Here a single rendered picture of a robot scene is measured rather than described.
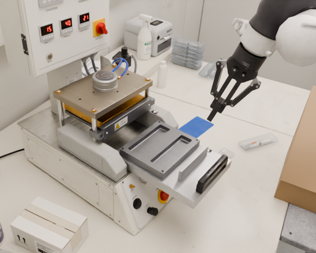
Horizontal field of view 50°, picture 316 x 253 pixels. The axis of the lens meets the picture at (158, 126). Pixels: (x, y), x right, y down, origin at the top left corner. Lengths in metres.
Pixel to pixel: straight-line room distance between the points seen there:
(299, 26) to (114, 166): 0.60
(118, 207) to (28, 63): 0.50
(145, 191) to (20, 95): 0.78
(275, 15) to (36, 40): 0.64
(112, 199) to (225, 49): 2.74
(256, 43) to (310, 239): 0.70
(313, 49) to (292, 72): 2.83
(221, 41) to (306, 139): 2.41
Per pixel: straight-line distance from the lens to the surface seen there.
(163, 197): 1.17
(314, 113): 1.35
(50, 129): 1.24
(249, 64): 0.86
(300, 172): 1.29
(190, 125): 1.58
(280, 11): 0.81
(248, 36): 0.84
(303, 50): 0.72
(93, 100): 1.04
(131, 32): 2.10
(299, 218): 1.31
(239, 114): 1.72
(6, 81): 1.55
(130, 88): 1.10
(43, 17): 1.05
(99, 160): 1.02
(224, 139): 1.53
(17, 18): 1.05
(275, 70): 3.57
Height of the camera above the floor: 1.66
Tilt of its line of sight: 36 degrees down
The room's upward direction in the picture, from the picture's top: 5 degrees clockwise
